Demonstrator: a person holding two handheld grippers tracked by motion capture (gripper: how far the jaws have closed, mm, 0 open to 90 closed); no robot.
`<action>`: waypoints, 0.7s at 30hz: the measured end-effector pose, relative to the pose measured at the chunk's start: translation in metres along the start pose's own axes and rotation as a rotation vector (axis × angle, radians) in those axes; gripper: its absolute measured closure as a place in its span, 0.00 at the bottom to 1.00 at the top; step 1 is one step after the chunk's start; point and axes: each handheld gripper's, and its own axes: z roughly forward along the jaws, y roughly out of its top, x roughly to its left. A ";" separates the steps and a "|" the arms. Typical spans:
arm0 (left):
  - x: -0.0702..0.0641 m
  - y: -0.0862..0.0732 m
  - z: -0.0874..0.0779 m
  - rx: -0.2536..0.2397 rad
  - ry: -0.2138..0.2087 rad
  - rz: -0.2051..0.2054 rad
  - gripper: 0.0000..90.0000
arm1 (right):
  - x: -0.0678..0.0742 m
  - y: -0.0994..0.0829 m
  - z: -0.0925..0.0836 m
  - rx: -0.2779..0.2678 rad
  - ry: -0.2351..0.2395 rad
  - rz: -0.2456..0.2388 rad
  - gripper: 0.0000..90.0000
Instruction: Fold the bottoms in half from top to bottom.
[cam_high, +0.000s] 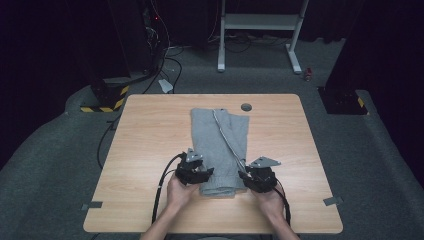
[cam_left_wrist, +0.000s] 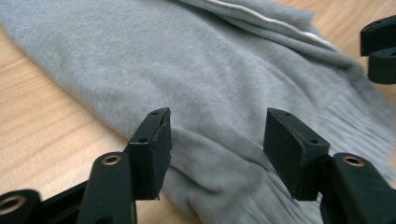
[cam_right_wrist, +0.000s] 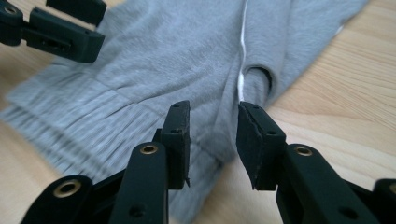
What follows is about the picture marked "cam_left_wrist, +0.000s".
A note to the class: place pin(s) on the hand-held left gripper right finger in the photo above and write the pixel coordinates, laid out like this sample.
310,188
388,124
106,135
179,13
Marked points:
292,155

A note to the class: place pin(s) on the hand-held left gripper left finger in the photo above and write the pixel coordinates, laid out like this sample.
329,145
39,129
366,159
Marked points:
151,155

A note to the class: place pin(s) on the grey shorts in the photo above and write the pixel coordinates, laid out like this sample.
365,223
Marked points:
199,77

